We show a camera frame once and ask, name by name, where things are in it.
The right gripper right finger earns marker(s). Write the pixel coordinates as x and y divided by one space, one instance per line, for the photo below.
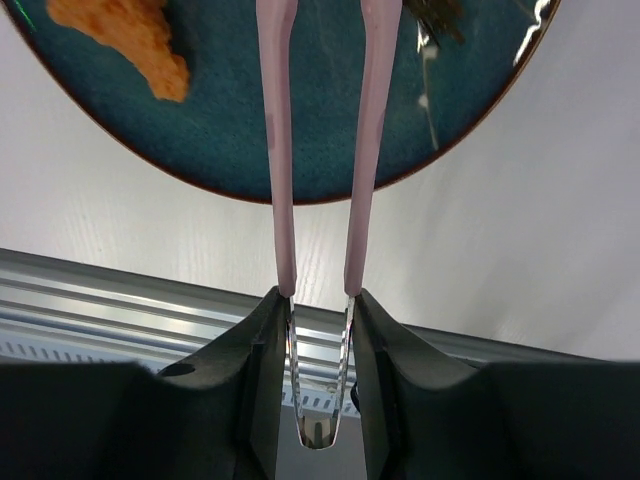
426 415

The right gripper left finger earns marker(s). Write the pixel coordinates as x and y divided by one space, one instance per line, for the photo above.
212 415

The dark green seaweed piece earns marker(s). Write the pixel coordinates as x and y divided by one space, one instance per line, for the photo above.
439 18

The orange fried food piece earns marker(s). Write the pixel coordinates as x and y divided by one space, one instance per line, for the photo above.
139 31

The blue ceramic plate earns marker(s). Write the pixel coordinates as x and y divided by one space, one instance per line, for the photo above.
442 86

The pink steel tongs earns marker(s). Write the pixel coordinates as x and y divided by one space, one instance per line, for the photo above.
275 21

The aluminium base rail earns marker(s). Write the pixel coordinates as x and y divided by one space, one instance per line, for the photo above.
170 319

